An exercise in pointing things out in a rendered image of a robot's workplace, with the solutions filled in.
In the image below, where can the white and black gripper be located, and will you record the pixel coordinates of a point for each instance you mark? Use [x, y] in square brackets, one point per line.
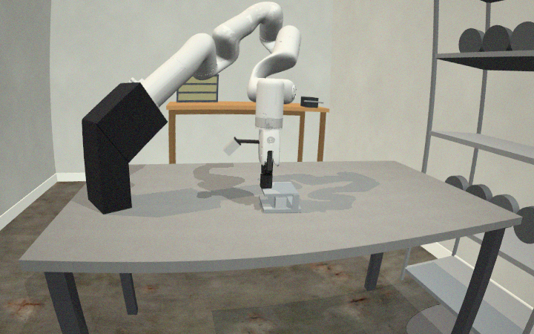
[268, 152]

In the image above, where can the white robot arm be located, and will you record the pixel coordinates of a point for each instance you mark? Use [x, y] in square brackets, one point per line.
[200, 52]

